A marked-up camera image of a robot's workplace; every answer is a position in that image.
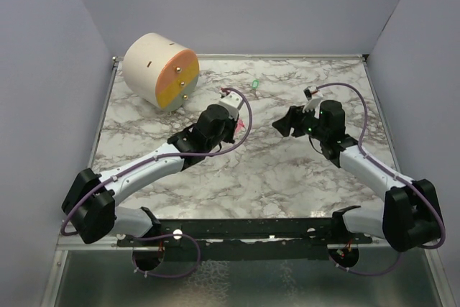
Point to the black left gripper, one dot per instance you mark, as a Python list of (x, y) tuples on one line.
[(233, 124)]

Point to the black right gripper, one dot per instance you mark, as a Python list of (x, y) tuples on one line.
[(293, 119)]

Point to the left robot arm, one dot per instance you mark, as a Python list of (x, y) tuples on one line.
[(90, 205)]

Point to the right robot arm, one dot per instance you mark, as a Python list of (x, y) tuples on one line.
[(410, 215)]

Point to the round key holder drum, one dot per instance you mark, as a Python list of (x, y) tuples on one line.
[(161, 71)]

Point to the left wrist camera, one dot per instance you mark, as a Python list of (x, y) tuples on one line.
[(230, 100)]

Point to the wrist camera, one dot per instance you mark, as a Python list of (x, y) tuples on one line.
[(230, 100), (314, 98)]

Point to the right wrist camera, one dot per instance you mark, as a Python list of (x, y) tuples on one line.
[(314, 98)]

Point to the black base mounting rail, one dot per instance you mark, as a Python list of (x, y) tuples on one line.
[(246, 239)]

